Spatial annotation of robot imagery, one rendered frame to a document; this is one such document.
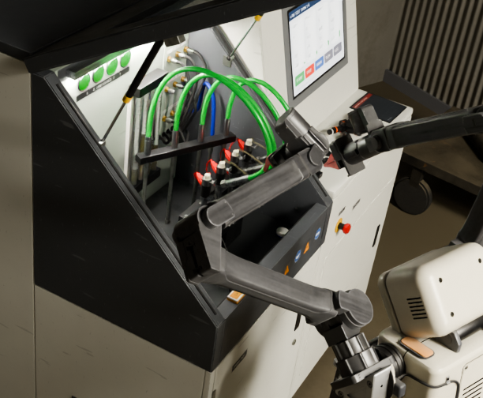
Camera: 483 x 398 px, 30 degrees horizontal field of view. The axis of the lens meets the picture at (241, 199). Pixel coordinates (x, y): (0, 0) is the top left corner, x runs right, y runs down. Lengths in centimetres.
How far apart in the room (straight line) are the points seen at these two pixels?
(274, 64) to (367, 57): 284
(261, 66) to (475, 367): 116
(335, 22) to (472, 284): 143
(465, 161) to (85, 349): 239
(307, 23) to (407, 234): 173
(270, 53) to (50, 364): 112
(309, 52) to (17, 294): 118
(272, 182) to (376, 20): 367
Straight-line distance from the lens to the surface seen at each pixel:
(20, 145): 233
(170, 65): 267
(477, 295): 190
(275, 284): 172
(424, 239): 436
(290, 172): 189
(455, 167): 433
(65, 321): 257
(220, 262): 163
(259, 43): 265
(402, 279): 184
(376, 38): 552
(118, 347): 249
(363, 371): 181
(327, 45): 305
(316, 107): 304
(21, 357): 281
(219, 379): 243
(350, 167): 233
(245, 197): 176
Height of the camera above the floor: 246
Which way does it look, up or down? 34 degrees down
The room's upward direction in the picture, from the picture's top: 8 degrees clockwise
